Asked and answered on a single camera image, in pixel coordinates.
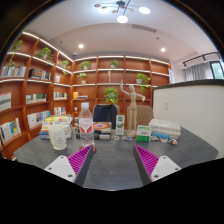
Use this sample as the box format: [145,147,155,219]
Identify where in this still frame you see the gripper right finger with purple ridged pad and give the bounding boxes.
[132,144,182,186]

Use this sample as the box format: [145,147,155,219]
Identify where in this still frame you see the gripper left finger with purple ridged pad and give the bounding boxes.
[43,144,95,187]

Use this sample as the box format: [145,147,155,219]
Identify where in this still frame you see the clear plastic water bottle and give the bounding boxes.
[79,102,94,147]

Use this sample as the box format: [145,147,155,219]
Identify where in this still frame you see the red round coaster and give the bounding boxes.
[79,145,97,154]

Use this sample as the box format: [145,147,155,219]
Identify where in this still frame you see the green white small box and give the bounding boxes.
[136,125,152,142]

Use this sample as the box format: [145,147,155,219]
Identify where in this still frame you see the wooden artist mannequin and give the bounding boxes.
[120,82,145,137]

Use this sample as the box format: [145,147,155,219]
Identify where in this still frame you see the white patterned cup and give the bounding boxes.
[48,124,67,150]

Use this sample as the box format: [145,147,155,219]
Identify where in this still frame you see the stack of dark books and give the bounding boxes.
[93,122,112,140]

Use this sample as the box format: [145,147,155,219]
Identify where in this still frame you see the stack of white boxes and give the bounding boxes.
[148,119,181,139]

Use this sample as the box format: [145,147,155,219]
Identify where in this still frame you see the colourful book stack left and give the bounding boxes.
[38,114,74,140]

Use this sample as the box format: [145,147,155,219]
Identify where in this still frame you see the tan chair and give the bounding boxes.
[137,105,154,125]

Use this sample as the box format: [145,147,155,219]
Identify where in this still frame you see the white green standing carton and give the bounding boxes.
[116,115,125,135]

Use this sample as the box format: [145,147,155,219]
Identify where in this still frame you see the dark blue chair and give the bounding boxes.
[93,104,117,128]

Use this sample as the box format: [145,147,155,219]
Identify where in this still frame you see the potted green plant centre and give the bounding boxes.
[104,87,119,104]

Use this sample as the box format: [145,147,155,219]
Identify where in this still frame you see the white partition counter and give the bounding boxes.
[153,79,224,158]

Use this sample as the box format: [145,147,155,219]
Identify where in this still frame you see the grey window curtain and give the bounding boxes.
[185,62,213,81]

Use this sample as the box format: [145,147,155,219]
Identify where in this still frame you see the ceiling chandelier lamp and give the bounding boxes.
[94,0,150,24]

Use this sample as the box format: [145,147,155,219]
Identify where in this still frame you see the wooden wall bookshelf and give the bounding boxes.
[0,32,171,159]

